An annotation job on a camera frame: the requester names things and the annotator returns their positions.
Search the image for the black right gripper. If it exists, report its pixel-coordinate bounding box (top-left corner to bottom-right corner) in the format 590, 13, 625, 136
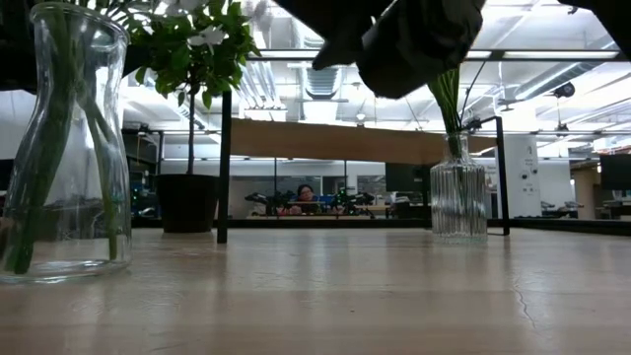
273, 0, 487, 100

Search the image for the white artificial flower spray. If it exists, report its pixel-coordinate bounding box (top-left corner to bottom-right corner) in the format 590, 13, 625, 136
2, 0, 229, 276

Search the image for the yellow artificial flower spray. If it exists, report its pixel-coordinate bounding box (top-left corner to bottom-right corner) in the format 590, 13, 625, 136
426, 66, 464, 164

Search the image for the ribbed clear glass vase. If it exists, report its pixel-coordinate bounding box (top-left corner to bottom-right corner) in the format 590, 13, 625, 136
429, 131, 489, 244

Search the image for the smooth clear glass vase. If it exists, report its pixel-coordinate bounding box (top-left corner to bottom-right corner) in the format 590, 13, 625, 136
0, 1, 133, 286

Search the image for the black computer monitor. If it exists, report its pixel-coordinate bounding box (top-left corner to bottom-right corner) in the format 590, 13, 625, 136
598, 153, 631, 192
385, 162, 431, 194

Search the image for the person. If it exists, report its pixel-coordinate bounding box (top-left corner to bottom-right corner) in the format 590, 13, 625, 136
288, 183, 324, 216

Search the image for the green plant in black pot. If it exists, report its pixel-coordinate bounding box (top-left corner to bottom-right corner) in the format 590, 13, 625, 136
117, 0, 262, 236

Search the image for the wooden shelf with black frame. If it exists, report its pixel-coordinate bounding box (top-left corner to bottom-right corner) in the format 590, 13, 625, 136
216, 90, 512, 246

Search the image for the black aluminium rig frame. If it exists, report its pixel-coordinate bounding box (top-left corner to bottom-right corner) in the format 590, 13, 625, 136
130, 47, 631, 237

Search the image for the black ceiling-mounted camera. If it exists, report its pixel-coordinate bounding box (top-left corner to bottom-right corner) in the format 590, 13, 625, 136
551, 81, 577, 100

